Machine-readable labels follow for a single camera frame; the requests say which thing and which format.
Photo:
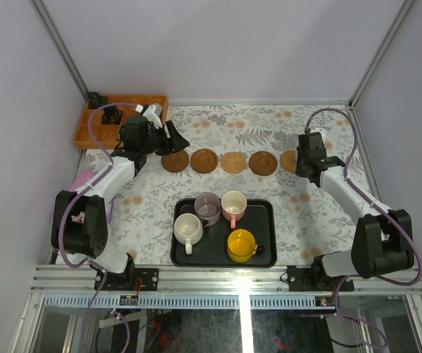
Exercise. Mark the purple ceramic mug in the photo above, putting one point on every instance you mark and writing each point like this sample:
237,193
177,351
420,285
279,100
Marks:
207,207

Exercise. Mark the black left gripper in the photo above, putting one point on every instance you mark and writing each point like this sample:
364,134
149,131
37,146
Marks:
167,138

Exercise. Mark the yellow ceramic mug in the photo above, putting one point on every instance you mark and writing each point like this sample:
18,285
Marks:
241,246

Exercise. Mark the black rolled item middle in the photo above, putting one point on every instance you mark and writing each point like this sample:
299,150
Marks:
111,115

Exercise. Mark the pink ceramic mug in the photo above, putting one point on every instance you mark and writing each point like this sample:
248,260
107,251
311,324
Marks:
233,207

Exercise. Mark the woven rattan coaster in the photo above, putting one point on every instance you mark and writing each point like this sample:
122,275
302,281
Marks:
233,162
288,160

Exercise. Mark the small brown wooden coaster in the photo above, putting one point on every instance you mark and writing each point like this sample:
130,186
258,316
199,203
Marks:
204,161

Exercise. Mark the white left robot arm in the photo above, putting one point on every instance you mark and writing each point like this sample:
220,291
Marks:
79,229

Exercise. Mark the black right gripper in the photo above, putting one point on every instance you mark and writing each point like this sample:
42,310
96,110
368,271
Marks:
298,169

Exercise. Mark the aluminium front rail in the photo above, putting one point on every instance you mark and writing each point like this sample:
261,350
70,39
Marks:
178,280

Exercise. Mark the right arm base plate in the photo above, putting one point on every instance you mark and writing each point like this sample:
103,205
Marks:
305,279

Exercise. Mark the white ceramic mug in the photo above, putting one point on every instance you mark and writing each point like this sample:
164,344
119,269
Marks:
188,231

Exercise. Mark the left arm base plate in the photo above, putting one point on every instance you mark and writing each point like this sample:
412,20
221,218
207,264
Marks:
141,280

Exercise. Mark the black rolled item corner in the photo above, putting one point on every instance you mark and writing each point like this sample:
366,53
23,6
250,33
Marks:
94,96

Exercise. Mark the large brown wooden coaster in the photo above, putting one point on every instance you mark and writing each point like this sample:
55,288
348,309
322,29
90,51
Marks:
175,162

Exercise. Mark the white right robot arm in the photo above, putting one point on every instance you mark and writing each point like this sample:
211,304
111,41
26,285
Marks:
382,242

